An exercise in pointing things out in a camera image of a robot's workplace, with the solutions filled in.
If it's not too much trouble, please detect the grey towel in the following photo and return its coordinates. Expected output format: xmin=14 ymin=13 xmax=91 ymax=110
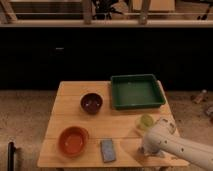
xmin=138 ymin=147 xmax=165 ymax=158

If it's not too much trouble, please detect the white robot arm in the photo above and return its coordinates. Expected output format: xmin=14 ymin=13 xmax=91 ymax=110
xmin=142 ymin=117 xmax=213 ymax=171

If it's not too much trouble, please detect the dark purple bowl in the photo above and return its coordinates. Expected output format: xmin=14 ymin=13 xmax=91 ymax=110
xmin=80 ymin=93 xmax=103 ymax=115

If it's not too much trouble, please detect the orange bowl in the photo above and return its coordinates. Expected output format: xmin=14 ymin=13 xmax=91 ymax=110
xmin=57 ymin=126 xmax=89 ymax=158

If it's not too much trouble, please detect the green plastic tray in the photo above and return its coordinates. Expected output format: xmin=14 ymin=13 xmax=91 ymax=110
xmin=111 ymin=74 xmax=166 ymax=110

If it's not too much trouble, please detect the wooden table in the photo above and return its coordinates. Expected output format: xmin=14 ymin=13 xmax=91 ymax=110
xmin=37 ymin=81 xmax=188 ymax=168

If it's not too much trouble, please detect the green cup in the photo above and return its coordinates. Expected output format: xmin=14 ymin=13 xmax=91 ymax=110
xmin=139 ymin=115 xmax=154 ymax=130

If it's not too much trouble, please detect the blue grey sponge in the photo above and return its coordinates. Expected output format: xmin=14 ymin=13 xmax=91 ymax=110
xmin=100 ymin=139 xmax=116 ymax=163

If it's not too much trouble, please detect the black chair back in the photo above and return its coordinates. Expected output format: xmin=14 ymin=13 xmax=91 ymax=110
xmin=7 ymin=142 xmax=16 ymax=171

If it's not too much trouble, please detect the wooden railing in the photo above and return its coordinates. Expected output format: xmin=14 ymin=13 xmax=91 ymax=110
xmin=0 ymin=0 xmax=213 ymax=28

